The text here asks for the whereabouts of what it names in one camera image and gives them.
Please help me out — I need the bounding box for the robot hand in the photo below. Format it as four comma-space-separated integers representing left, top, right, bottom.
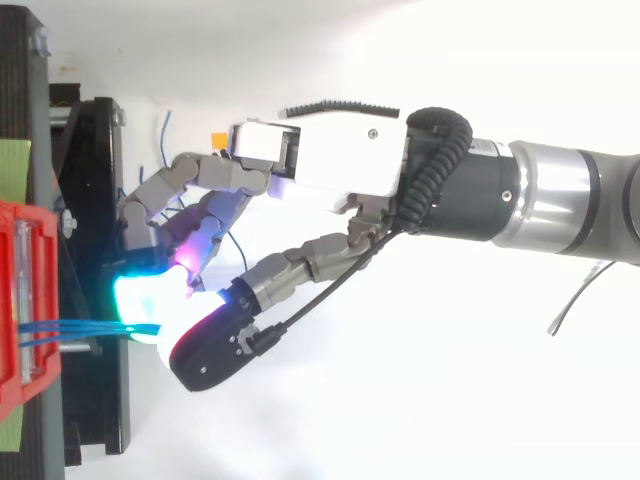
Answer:
113, 99, 409, 394

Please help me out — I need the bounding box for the black stand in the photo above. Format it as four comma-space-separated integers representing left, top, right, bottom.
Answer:
0, 0, 132, 480

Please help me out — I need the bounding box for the red bin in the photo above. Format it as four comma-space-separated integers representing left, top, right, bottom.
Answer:
0, 198, 63, 427

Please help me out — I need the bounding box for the black coiled cable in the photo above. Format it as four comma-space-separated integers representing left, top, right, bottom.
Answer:
397, 106, 474, 236

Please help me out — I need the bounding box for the thin black cable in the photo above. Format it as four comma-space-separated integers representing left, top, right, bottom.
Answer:
253, 230, 399, 351
546, 258, 617, 338

